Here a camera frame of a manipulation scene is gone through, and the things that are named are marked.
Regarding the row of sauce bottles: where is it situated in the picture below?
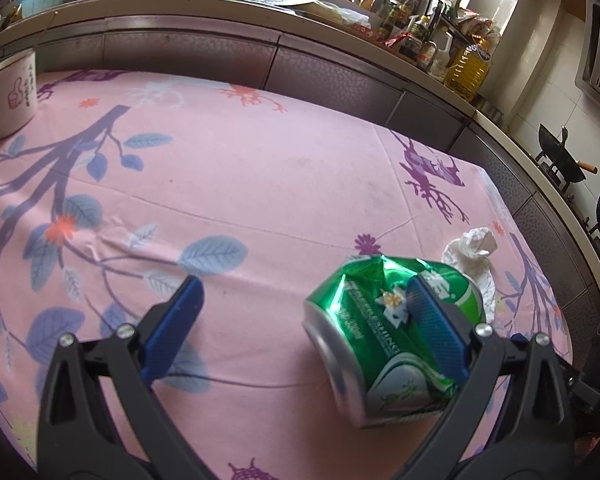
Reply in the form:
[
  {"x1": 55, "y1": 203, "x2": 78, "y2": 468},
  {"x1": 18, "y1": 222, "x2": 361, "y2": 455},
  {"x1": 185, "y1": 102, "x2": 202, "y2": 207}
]
[{"x1": 355, "y1": 0, "x2": 456, "y2": 73}]

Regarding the yellow cooking oil bottle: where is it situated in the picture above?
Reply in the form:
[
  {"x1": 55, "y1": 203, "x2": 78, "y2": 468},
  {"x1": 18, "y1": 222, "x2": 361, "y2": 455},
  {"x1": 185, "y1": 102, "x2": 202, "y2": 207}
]
[{"x1": 442, "y1": 35, "x2": 494, "y2": 102}]

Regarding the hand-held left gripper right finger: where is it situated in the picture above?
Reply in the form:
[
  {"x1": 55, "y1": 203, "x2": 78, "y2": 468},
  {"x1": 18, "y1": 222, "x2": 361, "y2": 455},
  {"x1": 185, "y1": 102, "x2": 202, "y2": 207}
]
[{"x1": 400, "y1": 276, "x2": 576, "y2": 480}]

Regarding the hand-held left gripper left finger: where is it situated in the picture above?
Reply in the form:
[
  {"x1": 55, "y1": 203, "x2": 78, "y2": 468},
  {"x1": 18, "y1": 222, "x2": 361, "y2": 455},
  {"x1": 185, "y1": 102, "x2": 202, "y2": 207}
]
[{"x1": 36, "y1": 275, "x2": 216, "y2": 480}]

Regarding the crushed green can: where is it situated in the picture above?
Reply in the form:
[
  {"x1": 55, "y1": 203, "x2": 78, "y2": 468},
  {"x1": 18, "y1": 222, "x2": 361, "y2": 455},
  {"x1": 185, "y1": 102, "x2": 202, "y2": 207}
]
[{"x1": 302, "y1": 254, "x2": 485, "y2": 430}]

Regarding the crumpled white tissue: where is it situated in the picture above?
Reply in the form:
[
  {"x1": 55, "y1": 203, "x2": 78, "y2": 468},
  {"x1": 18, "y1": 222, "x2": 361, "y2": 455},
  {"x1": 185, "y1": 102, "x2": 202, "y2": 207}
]
[{"x1": 441, "y1": 227, "x2": 499, "y2": 324}]

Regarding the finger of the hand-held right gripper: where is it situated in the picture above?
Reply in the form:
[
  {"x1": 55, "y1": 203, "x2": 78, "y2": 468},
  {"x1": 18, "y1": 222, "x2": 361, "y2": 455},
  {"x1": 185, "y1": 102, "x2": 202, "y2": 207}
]
[{"x1": 562, "y1": 360, "x2": 600, "y2": 412}]

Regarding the white mug with pink print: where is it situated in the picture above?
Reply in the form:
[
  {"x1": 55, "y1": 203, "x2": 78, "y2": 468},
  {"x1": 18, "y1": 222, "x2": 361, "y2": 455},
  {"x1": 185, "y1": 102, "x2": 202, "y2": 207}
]
[{"x1": 0, "y1": 50, "x2": 39, "y2": 140}]

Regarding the pink floral tablecloth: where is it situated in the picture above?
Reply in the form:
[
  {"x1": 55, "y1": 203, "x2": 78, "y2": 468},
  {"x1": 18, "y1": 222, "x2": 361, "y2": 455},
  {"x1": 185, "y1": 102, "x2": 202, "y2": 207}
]
[{"x1": 0, "y1": 70, "x2": 573, "y2": 480}]

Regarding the black wok with wooden handle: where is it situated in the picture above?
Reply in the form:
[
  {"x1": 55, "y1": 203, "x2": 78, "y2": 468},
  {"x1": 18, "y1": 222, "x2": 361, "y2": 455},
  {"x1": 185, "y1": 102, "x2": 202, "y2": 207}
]
[{"x1": 536, "y1": 124, "x2": 599, "y2": 184}]

